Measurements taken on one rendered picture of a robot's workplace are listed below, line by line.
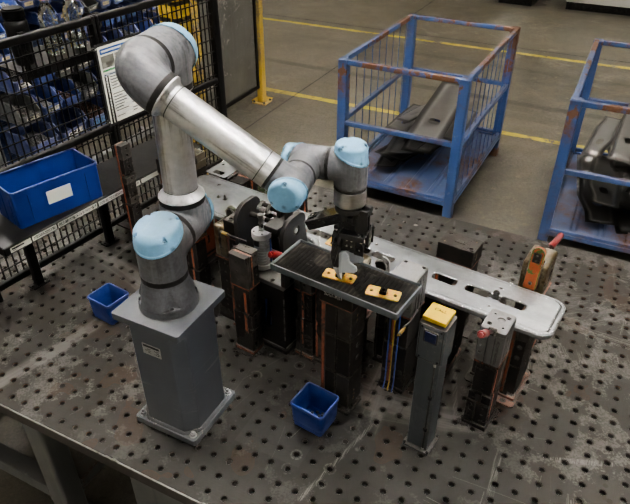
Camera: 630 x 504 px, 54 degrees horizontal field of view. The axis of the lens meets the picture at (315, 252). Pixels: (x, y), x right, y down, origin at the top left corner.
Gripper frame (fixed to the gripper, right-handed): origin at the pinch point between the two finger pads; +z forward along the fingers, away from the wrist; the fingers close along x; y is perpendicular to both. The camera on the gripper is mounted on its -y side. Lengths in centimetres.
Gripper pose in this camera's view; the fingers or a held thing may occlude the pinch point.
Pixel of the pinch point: (339, 271)
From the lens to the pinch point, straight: 156.8
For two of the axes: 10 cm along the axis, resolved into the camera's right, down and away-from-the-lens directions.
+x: 4.1, -5.2, 7.5
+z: 0.0, 8.2, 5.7
